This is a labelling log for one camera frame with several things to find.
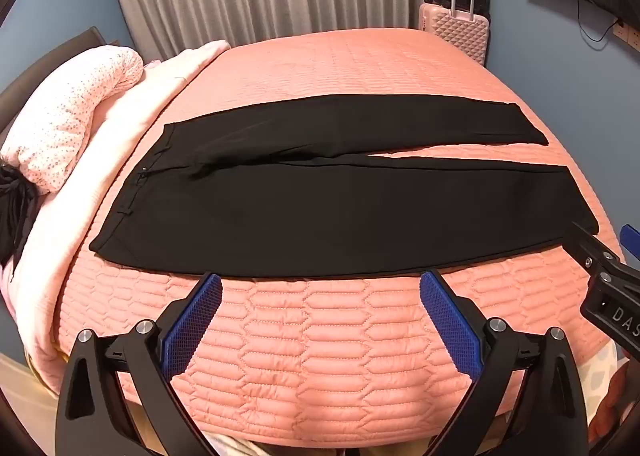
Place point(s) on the pink dotted pillow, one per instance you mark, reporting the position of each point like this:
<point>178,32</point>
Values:
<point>65,111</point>

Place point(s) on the person's right hand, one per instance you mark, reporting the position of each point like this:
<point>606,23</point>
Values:
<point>612,411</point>

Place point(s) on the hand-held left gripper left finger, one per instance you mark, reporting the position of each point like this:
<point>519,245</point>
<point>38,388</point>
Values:
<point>192,326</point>

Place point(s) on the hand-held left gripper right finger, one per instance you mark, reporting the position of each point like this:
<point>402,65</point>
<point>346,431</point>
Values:
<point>450,326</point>

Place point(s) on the pink suitcase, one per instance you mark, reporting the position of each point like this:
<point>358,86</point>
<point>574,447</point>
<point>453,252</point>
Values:
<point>455,31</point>

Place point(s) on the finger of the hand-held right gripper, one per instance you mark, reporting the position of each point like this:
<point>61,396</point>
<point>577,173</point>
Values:
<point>632,241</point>
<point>595,253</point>

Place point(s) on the light pink blanket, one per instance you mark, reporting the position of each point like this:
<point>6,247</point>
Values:
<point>125,121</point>

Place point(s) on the white patterned bedsheet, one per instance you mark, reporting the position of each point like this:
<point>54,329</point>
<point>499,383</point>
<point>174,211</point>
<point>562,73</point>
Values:
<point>600,371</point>

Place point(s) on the wall socket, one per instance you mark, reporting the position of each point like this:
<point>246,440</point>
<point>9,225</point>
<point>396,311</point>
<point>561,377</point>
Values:
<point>631,38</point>

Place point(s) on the dark grey headboard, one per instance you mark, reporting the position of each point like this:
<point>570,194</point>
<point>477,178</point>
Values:
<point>60,48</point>

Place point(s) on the black pants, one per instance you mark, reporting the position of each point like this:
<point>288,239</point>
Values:
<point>300,216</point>

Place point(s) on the black garment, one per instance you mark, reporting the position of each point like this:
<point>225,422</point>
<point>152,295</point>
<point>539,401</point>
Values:
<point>15,216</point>

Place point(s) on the pink quilted bedspread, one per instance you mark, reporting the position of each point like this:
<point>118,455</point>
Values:
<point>325,61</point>

